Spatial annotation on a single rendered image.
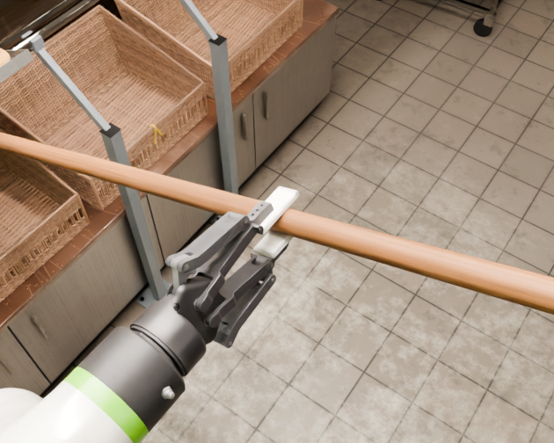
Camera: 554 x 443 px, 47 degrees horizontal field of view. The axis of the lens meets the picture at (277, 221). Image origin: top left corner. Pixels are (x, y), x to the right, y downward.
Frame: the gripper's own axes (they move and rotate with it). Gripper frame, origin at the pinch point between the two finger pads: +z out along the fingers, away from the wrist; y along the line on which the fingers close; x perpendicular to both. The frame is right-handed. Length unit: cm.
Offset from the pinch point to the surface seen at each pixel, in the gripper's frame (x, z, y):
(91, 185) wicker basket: -124, 32, 49
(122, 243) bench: -130, 33, 77
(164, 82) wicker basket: -145, 86, 48
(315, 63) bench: -134, 153, 80
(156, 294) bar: -140, 37, 112
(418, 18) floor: -148, 258, 115
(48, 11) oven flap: -156, 65, 9
